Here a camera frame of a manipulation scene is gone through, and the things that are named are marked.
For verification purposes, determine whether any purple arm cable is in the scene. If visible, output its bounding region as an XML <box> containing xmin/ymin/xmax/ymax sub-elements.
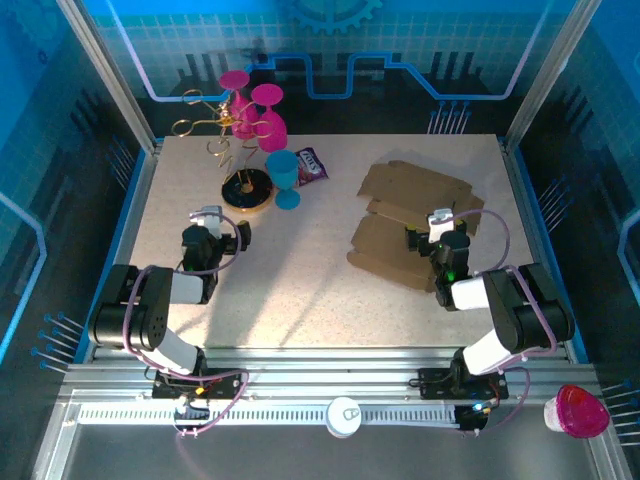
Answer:
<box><xmin>122</xmin><ymin>212</ymin><xmax>251</xmax><ymax>441</ymax></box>
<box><xmin>449</xmin><ymin>208</ymin><xmax>559</xmax><ymax>436</ymax></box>

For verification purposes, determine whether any steel front panel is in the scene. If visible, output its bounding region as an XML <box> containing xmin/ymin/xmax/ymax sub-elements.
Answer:
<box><xmin>29</xmin><ymin>389</ymin><xmax>631</xmax><ymax>480</ymax></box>

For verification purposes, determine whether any aluminium side rail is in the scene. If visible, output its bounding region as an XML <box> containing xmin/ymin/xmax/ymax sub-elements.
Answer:
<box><xmin>89</xmin><ymin>142</ymin><xmax>166</xmax><ymax>361</ymax></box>
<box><xmin>499</xmin><ymin>139</ymin><xmax>576</xmax><ymax>361</ymax></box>

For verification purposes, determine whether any gold wire glass rack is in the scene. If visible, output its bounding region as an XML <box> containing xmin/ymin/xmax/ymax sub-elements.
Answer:
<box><xmin>172</xmin><ymin>88</ymin><xmax>276</xmax><ymax>216</ymax></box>

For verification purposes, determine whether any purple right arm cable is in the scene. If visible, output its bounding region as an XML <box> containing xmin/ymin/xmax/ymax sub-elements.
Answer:
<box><xmin>449</xmin><ymin>208</ymin><xmax>559</xmax><ymax>436</ymax></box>

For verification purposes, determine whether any aluminium front rail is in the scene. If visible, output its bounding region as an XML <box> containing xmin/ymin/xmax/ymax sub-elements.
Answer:
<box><xmin>59</xmin><ymin>347</ymin><xmax>599</xmax><ymax>401</ymax></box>

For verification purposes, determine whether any blue plastic goblet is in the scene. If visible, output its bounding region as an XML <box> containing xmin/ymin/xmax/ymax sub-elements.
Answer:
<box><xmin>264</xmin><ymin>149</ymin><xmax>303</xmax><ymax>211</ymax></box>

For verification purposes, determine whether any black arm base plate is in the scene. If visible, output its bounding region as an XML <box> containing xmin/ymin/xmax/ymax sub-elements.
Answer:
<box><xmin>151</xmin><ymin>367</ymin><xmax>249</xmax><ymax>401</ymax></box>
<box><xmin>417</xmin><ymin>367</ymin><xmax>510</xmax><ymax>401</ymax></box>

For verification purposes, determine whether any white round cap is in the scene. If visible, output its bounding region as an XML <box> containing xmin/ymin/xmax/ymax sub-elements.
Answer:
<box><xmin>325</xmin><ymin>396</ymin><xmax>362</xmax><ymax>439</ymax></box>

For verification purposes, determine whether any brown cardboard box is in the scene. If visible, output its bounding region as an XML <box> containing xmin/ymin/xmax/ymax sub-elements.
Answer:
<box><xmin>346</xmin><ymin>159</ymin><xmax>486</xmax><ymax>295</ymax></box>

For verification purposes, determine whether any aluminium frame post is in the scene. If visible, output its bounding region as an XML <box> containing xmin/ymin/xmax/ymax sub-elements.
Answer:
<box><xmin>55</xmin><ymin>0</ymin><xmax>164</xmax><ymax>154</ymax></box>
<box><xmin>502</xmin><ymin>0</ymin><xmax>604</xmax><ymax>154</ymax></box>

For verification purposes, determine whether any pink and white cup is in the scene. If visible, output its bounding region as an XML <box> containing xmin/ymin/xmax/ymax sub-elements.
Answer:
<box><xmin>543</xmin><ymin>383</ymin><xmax>611</xmax><ymax>440</ymax></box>

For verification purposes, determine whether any white slotted cable duct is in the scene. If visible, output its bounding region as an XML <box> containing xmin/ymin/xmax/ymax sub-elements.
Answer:
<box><xmin>77</xmin><ymin>403</ymin><xmax>461</xmax><ymax>427</ymax></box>

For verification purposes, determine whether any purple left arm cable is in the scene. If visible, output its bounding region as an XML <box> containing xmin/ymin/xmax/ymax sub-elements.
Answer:
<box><xmin>122</xmin><ymin>212</ymin><xmax>251</xmax><ymax>441</ymax></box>

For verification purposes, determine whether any purple snack packet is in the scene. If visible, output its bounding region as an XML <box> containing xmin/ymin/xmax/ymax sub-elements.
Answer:
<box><xmin>294</xmin><ymin>146</ymin><xmax>331</xmax><ymax>187</ymax></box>

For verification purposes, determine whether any blue table edge strip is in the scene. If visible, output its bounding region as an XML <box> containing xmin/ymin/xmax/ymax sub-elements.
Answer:
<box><xmin>79</xmin><ymin>148</ymin><xmax>150</xmax><ymax>364</ymax></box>

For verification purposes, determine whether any pink plastic goblet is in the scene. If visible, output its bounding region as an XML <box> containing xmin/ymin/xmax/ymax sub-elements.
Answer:
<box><xmin>218</xmin><ymin>69</ymin><xmax>262</xmax><ymax>141</ymax></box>
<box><xmin>249</xmin><ymin>83</ymin><xmax>290</xmax><ymax>154</ymax></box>

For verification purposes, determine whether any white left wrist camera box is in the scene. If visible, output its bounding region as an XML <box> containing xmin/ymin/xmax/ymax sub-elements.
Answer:
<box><xmin>188</xmin><ymin>204</ymin><xmax>225</xmax><ymax>242</ymax></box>

